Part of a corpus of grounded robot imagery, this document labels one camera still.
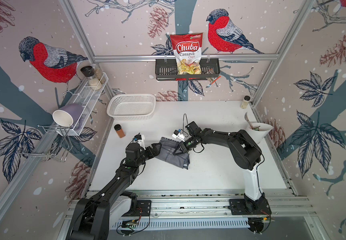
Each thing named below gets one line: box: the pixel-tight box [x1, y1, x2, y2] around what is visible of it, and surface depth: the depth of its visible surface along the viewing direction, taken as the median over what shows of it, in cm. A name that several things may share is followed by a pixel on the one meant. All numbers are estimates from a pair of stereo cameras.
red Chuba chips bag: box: [170, 32, 203, 75], surface depth 84 cm
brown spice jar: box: [114, 124, 126, 139], surface depth 97 cm
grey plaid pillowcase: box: [155, 137, 191, 170], surface depth 87 cm
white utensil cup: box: [246, 122, 273, 145], surface depth 94 cm
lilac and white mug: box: [52, 103, 85, 128], surface depth 64 cm
